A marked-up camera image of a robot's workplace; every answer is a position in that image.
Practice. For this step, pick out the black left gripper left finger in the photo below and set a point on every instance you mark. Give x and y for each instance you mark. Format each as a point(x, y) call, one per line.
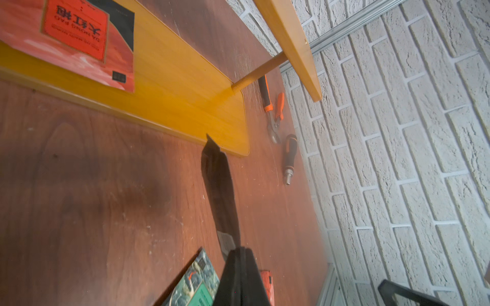
point(229, 291)

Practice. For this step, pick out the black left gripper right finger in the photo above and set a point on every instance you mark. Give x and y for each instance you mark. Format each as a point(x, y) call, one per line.
point(252, 287)

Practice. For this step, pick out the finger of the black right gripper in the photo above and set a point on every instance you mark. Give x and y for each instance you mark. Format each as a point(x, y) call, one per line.
point(388, 290)

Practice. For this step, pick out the red tea bag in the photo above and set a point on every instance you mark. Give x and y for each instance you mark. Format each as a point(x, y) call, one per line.
point(220, 191)
point(94, 39)
point(267, 280)

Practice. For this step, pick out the red tea bag front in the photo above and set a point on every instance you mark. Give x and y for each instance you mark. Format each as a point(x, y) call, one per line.
point(220, 191)

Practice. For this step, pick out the green tea bag middle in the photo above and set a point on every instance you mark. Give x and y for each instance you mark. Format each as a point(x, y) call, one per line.
point(198, 285)

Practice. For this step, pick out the yellow wooden two-tier shelf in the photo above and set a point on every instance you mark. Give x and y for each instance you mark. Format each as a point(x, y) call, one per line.
point(176, 88)

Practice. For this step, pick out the black orange ratchet screwdriver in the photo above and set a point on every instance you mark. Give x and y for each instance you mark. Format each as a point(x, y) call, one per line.
point(290, 153)

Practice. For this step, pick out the orange handled groove pliers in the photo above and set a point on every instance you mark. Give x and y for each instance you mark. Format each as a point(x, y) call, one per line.
point(274, 113)

